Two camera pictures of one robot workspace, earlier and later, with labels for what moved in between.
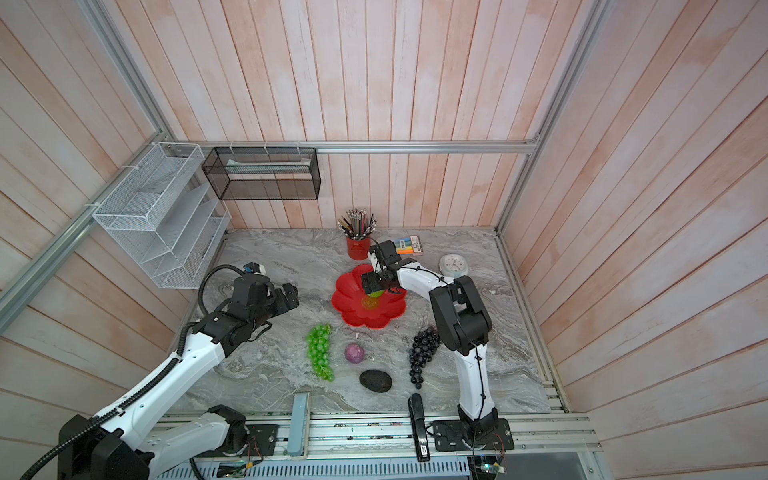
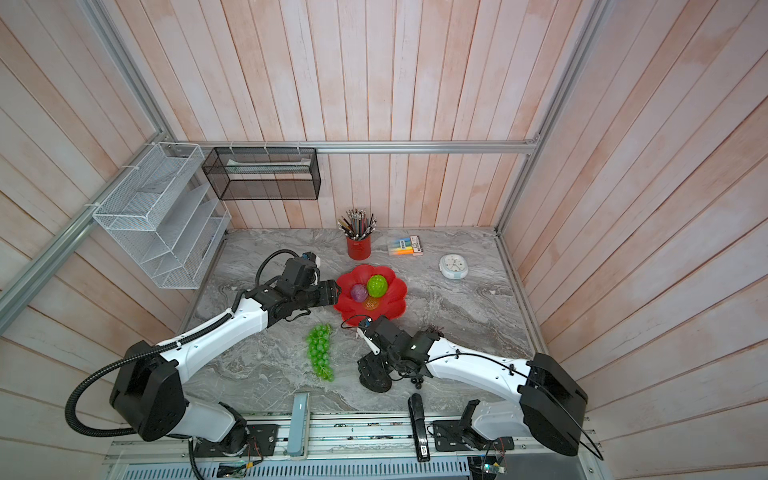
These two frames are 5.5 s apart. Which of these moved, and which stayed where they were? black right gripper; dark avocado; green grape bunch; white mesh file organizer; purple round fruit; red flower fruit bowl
Moved: black right gripper; purple round fruit
Stayed: red flower fruit bowl; white mesh file organizer; green grape bunch; dark avocado
